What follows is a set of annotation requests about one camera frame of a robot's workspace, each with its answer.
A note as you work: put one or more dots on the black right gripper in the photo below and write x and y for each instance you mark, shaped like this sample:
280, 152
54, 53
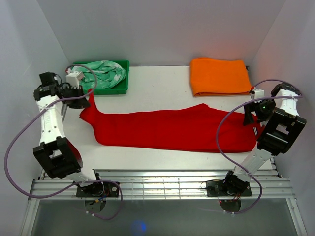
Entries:
248, 117

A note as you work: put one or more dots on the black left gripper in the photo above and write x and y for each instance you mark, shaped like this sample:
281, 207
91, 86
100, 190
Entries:
80, 103

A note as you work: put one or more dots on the red trousers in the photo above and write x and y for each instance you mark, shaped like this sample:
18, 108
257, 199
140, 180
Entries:
194, 129

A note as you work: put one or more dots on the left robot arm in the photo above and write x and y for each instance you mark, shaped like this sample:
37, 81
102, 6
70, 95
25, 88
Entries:
56, 154

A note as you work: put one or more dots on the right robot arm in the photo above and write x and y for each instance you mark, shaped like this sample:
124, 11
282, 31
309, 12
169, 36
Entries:
280, 126

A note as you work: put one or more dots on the green white patterned trousers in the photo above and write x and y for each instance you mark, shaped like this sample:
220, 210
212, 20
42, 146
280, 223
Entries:
108, 73

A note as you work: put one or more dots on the folded orange trousers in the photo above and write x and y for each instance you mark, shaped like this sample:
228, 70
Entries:
215, 77

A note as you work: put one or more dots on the green plastic bin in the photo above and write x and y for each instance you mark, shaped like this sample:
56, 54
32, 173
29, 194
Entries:
120, 89

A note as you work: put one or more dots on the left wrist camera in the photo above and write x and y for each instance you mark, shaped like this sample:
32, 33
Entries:
74, 78

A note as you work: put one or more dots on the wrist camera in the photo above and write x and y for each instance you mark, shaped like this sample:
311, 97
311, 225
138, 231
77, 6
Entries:
74, 78
256, 95

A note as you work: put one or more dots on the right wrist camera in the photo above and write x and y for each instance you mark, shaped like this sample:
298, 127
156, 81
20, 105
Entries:
256, 95

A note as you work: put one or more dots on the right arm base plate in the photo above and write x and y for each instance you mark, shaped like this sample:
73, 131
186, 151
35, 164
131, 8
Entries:
218, 188

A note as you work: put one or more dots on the aluminium frame rail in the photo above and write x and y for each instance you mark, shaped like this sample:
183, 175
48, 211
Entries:
154, 174

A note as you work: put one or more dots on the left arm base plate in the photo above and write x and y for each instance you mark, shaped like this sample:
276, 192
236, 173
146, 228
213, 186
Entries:
108, 190

